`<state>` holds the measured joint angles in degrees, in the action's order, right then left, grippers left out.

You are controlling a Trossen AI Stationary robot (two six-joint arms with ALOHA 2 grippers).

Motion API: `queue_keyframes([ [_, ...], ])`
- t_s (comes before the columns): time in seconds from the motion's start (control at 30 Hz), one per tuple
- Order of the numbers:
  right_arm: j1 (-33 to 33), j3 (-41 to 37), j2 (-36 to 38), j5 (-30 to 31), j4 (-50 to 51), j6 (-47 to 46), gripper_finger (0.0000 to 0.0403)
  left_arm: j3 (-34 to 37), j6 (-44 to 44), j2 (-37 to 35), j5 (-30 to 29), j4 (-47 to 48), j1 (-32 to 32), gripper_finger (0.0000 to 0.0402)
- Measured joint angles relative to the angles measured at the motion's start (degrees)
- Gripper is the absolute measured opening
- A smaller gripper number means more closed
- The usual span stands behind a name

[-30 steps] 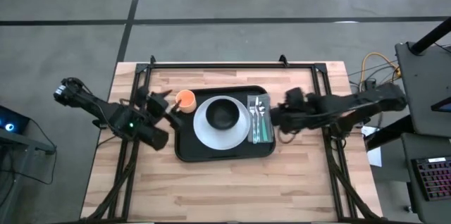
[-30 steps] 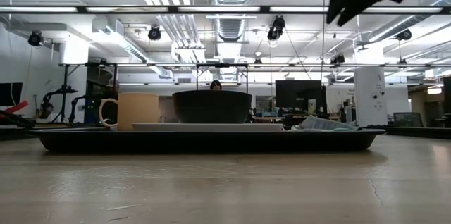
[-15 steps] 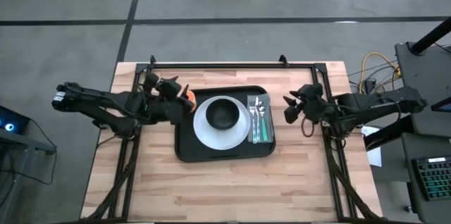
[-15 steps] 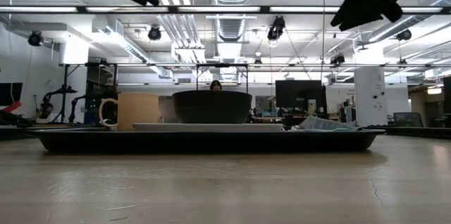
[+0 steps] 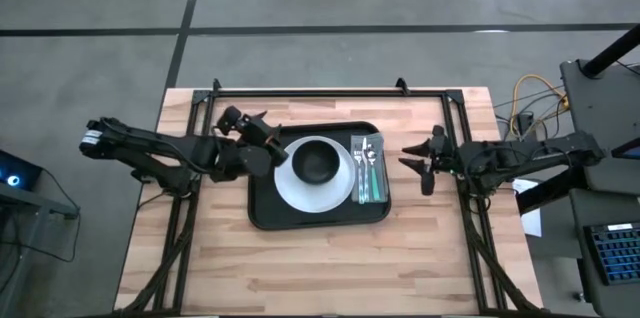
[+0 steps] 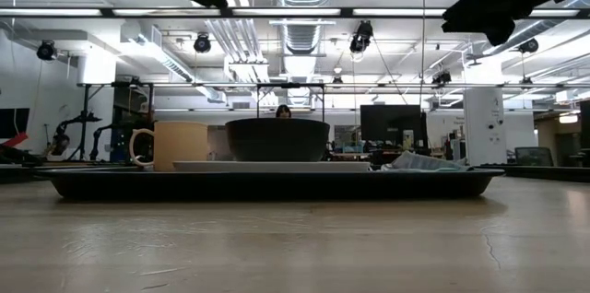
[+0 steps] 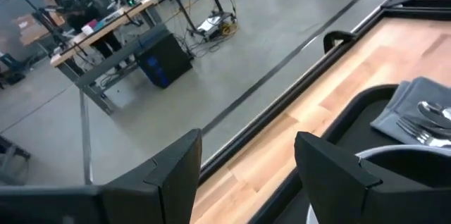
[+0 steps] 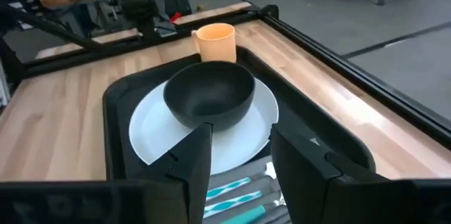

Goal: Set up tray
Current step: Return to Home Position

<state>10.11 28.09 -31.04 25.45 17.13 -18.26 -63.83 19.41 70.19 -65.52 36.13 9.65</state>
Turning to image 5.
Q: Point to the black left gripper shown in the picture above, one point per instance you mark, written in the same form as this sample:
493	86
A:
256	130

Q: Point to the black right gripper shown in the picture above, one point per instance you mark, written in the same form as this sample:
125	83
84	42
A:
445	158

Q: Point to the grey napkin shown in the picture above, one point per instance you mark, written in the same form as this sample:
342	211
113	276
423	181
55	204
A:
384	178

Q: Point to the black bowl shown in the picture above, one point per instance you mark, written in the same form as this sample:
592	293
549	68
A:
315	162

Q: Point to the white round plate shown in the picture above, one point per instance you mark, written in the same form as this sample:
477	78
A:
310	198

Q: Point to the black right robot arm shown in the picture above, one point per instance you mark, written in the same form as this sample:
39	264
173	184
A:
525	155

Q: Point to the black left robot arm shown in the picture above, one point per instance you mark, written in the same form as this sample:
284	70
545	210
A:
140	145

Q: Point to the black plastic tray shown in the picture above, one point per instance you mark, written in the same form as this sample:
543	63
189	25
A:
310	220

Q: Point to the black power box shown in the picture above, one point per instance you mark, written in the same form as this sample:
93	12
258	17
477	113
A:
525	122

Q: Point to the white paper sheet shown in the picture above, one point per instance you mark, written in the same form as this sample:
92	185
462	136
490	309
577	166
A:
534	220

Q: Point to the black support beam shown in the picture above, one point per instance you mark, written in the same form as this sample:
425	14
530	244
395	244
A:
550	193

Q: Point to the black keyboard desk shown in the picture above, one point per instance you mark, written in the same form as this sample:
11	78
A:
600	208

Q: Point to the black desk top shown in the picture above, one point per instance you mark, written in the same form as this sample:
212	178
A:
600	108

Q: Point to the monitor with blue edge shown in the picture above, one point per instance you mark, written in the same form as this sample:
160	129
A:
629	150

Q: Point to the backlit computer keyboard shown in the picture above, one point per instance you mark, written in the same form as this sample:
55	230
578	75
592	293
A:
617	255

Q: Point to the black slanted pole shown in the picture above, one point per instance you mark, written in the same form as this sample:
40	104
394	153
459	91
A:
612	52

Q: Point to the grey metal stand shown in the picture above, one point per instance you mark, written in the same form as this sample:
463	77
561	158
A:
30	198

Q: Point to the computer with blue light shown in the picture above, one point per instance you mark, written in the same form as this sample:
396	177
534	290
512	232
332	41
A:
20	170

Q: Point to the black metal table frame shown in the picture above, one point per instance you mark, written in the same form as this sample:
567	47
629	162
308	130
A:
325	93

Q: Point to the black frame clamp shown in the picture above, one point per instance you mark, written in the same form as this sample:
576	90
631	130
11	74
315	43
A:
217	85
402	86

